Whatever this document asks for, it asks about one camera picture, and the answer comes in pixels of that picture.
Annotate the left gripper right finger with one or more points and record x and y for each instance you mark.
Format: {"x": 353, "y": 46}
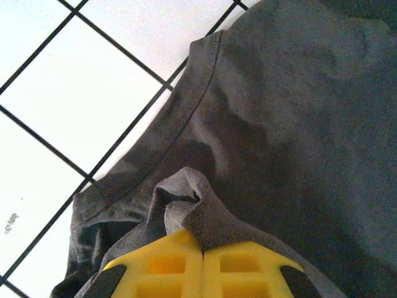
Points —
{"x": 245, "y": 270}

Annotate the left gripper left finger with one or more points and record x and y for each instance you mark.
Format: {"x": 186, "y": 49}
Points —
{"x": 164, "y": 270}

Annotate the dark gray t-shirt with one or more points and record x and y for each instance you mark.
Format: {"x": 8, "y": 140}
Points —
{"x": 279, "y": 124}

